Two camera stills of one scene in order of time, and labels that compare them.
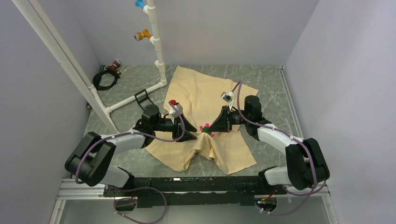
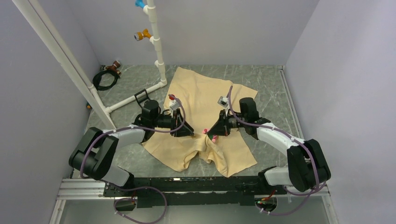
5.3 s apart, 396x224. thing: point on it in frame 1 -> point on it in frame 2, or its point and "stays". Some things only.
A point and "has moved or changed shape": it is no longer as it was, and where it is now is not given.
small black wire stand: (143, 100) stays
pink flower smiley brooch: (206, 129) has moved or changed shape
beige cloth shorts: (200, 99) stays
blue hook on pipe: (140, 3) stays
